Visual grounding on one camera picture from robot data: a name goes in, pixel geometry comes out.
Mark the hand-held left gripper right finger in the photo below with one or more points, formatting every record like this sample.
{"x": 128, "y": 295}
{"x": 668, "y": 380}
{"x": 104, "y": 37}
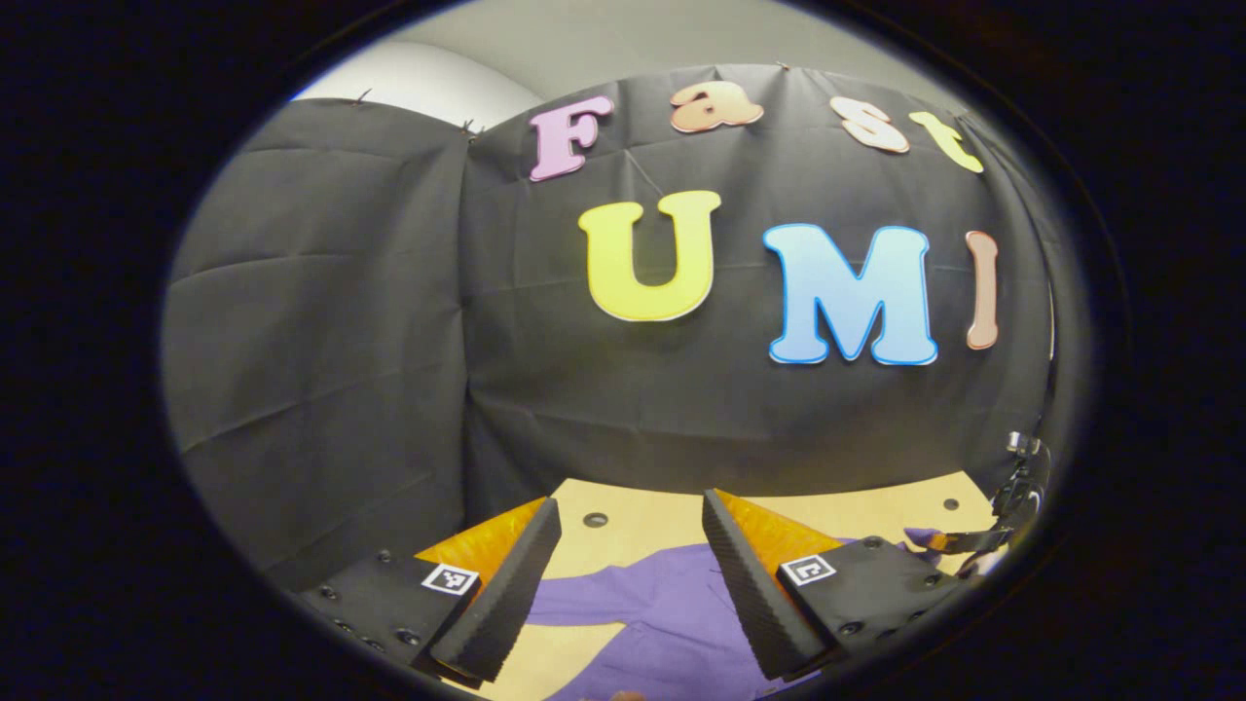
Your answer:
{"x": 750, "y": 594}

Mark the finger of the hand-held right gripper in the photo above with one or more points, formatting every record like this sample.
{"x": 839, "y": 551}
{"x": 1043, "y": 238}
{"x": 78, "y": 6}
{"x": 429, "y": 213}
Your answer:
{"x": 969, "y": 540}

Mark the purple button-up shirt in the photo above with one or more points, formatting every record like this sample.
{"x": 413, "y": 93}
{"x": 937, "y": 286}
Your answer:
{"x": 672, "y": 623}

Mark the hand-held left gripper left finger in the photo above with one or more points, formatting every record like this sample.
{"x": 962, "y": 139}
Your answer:
{"x": 506, "y": 599}

